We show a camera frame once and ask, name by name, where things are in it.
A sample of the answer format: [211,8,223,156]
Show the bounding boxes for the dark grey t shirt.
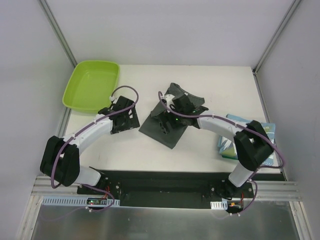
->
[139,82,208,149]

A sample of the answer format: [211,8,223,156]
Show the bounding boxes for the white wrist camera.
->
[109,96,118,103]
[161,94,176,110]

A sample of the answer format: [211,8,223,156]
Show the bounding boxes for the aluminium frame post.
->
[252,0,303,76]
[38,0,78,68]

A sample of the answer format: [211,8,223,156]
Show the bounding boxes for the right aluminium frame post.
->
[252,0,303,76]

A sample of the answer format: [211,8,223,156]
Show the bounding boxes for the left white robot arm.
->
[39,95,140,195]

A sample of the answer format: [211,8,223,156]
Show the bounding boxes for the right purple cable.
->
[157,91,287,218]

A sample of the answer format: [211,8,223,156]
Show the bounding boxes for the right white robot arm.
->
[158,91,278,198]

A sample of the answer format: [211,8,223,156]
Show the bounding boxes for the white cable duct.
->
[210,201,228,211]
[42,196,120,208]

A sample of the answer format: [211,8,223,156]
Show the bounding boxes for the folded blue printed t shirt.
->
[217,113,276,166]

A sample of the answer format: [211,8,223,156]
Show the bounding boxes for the right white cable duct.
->
[210,201,228,211]

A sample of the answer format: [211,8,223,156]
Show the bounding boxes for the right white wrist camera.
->
[161,94,176,110]

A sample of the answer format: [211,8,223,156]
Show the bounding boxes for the left white cable duct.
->
[42,196,120,208]

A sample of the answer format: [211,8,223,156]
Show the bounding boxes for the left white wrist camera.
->
[109,96,118,103]

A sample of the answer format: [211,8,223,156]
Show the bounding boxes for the left aluminium frame post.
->
[38,0,78,68]

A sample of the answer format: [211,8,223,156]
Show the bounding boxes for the lime green plastic bin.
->
[62,60,120,114]

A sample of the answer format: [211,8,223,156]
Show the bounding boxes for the folded green t shirt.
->
[221,154,238,160]

